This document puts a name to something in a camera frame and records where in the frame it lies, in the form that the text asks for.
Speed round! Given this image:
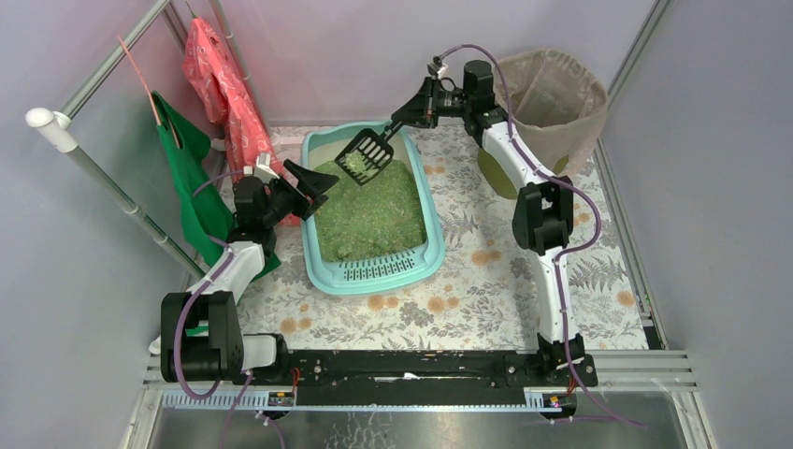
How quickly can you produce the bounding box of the black litter scoop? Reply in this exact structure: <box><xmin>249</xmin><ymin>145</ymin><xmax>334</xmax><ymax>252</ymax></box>
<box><xmin>334</xmin><ymin>122</ymin><xmax>404</xmax><ymax>186</ymax></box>

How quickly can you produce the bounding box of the bin with plastic liner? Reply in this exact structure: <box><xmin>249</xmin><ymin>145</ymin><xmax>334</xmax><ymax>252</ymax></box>
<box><xmin>494</xmin><ymin>50</ymin><xmax>609</xmax><ymax>178</ymax></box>

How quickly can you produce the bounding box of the teal litter box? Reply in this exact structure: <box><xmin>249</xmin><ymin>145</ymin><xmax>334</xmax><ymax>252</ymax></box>
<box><xmin>301</xmin><ymin>129</ymin><xmax>445</xmax><ymax>296</ymax></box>

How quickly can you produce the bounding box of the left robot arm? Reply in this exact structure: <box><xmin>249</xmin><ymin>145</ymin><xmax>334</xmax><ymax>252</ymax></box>
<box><xmin>160</xmin><ymin>160</ymin><xmax>339</xmax><ymax>383</ymax></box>

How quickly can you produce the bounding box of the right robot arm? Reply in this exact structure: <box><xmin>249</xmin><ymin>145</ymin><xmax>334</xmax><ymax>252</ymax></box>
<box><xmin>392</xmin><ymin>56</ymin><xmax>586</xmax><ymax>386</ymax></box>

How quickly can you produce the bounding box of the green cat litter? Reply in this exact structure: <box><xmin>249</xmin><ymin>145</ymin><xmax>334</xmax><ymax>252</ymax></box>
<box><xmin>313</xmin><ymin>161</ymin><xmax>426</xmax><ymax>262</ymax></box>

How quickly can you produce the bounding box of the green cloth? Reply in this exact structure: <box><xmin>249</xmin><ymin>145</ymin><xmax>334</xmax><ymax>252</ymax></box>
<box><xmin>151</xmin><ymin>90</ymin><xmax>283</xmax><ymax>336</ymax></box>

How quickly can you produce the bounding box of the pink patterned cloth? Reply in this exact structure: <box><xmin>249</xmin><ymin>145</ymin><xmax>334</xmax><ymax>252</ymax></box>
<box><xmin>181</xmin><ymin>17</ymin><xmax>303</xmax><ymax>227</ymax></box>

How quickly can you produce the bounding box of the pink hanger rod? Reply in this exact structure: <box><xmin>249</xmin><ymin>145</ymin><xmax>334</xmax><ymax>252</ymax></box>
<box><xmin>116</xmin><ymin>35</ymin><xmax>162</xmax><ymax>125</ymax></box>

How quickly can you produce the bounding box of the white capped metal pole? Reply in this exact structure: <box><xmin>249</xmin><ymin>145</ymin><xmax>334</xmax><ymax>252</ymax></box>
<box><xmin>25</xmin><ymin>108</ymin><xmax>205</xmax><ymax>278</ymax></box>

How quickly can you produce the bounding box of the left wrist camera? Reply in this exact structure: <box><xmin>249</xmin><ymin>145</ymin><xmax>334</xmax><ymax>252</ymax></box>
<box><xmin>243</xmin><ymin>152</ymin><xmax>280</xmax><ymax>183</ymax></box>

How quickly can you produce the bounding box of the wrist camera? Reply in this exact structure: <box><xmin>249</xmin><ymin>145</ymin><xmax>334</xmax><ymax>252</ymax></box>
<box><xmin>427</xmin><ymin>55</ymin><xmax>448</xmax><ymax>80</ymax></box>
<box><xmin>243</xmin><ymin>152</ymin><xmax>280</xmax><ymax>183</ymax></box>

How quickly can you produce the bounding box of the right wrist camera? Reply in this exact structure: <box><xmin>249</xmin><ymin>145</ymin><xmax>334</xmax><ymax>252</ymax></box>
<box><xmin>427</xmin><ymin>55</ymin><xmax>448</xmax><ymax>80</ymax></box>

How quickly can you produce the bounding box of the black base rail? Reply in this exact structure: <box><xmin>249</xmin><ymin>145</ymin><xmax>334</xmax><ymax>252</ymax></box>
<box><xmin>252</xmin><ymin>350</ymin><xmax>598</xmax><ymax>407</ymax></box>

